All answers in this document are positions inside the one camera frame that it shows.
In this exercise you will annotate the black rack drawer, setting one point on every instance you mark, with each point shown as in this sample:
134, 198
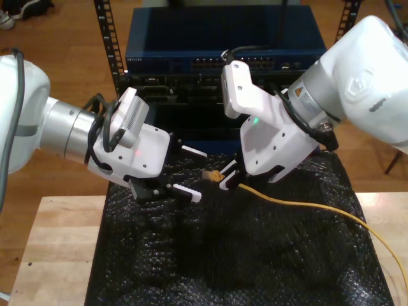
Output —
197, 121

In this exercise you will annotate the black rack server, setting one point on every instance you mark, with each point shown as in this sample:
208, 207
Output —
191, 86

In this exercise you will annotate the black bubble wrap mat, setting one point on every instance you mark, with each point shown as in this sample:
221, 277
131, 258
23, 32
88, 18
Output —
223, 255

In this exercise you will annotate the dark wooden chair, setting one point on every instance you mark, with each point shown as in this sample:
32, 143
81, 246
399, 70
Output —
391, 164

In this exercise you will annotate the dark sneaker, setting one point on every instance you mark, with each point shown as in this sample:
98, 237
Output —
32, 8

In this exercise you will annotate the white sneaker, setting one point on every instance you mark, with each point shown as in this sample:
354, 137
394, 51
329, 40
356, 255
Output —
5, 20

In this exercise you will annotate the blue rack base plate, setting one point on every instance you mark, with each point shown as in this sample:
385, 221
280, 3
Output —
210, 147

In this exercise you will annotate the blue network switch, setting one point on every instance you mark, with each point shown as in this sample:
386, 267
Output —
191, 32

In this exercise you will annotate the black rack frame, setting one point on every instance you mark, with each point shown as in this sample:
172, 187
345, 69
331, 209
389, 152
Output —
104, 32

